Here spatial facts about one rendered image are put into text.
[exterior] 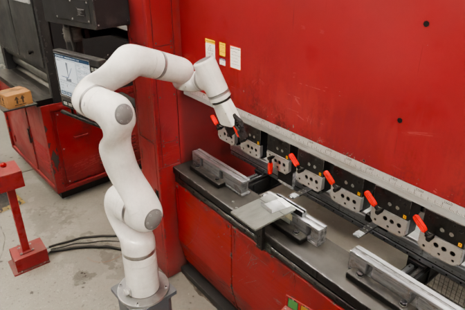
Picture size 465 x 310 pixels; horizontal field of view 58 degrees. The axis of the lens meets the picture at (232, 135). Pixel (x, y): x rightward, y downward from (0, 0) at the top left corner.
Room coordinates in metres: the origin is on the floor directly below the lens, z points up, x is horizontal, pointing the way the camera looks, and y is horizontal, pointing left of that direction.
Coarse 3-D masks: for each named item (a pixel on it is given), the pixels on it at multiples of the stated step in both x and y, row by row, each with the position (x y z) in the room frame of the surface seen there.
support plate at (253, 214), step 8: (256, 200) 1.79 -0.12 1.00; (264, 200) 1.79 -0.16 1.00; (272, 200) 1.79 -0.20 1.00; (240, 208) 1.71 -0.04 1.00; (248, 208) 1.71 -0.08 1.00; (256, 208) 1.71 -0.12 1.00; (264, 208) 1.71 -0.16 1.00; (288, 208) 1.71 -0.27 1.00; (240, 216) 1.65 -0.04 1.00; (248, 216) 1.65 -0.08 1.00; (256, 216) 1.65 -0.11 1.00; (264, 216) 1.65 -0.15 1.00; (272, 216) 1.65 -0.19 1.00; (280, 216) 1.65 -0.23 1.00; (248, 224) 1.59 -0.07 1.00; (256, 224) 1.59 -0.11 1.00; (264, 224) 1.59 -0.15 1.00
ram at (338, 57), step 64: (192, 0) 2.32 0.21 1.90; (256, 0) 1.93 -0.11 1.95; (320, 0) 1.65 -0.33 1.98; (384, 0) 1.44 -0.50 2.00; (448, 0) 1.27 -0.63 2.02; (192, 64) 2.34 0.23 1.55; (256, 64) 1.92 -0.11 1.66; (320, 64) 1.62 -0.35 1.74; (384, 64) 1.41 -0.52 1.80; (448, 64) 1.24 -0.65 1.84; (320, 128) 1.60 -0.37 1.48; (384, 128) 1.38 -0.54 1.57; (448, 128) 1.21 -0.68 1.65; (448, 192) 1.17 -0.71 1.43
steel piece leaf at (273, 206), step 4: (276, 200) 1.78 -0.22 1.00; (264, 204) 1.72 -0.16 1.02; (268, 204) 1.75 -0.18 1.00; (272, 204) 1.75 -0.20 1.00; (276, 204) 1.75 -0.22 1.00; (280, 204) 1.75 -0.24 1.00; (268, 208) 1.69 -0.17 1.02; (272, 208) 1.71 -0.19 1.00; (276, 208) 1.71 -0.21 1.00; (280, 208) 1.71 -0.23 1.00; (284, 208) 1.71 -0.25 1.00; (272, 212) 1.68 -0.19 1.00
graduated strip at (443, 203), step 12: (204, 96) 2.26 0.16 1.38; (252, 120) 1.94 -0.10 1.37; (264, 120) 1.87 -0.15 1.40; (288, 132) 1.74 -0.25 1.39; (312, 144) 1.63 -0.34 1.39; (336, 156) 1.53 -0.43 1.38; (360, 168) 1.44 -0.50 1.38; (372, 168) 1.40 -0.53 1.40; (384, 180) 1.35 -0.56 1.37; (396, 180) 1.32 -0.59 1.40; (420, 192) 1.24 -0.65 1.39; (444, 204) 1.18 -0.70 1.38
